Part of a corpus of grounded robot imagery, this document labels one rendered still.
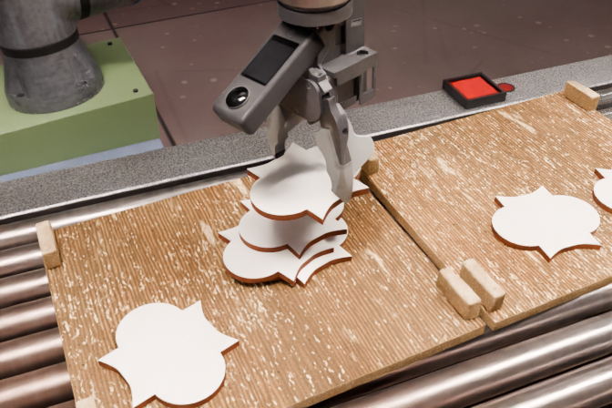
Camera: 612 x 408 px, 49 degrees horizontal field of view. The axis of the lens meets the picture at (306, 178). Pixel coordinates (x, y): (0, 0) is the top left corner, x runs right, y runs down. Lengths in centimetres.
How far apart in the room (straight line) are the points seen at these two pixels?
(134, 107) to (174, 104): 184
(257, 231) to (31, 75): 47
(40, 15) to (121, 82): 17
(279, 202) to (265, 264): 9
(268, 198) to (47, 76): 49
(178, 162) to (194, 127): 177
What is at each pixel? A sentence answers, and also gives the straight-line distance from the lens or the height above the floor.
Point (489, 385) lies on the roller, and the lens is 73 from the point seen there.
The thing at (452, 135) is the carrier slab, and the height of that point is 94.
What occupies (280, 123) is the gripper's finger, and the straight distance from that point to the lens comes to 71.
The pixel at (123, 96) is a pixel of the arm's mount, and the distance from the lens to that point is 109.
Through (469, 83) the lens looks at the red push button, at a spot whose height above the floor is 93.
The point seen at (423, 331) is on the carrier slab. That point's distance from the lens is 72.
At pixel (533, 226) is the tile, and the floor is 95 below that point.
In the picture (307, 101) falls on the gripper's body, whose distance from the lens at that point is 66.
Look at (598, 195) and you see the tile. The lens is 94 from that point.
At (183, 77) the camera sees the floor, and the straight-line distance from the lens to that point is 312.
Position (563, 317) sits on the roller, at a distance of 82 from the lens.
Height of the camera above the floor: 149
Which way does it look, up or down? 38 degrees down
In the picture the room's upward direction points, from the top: straight up
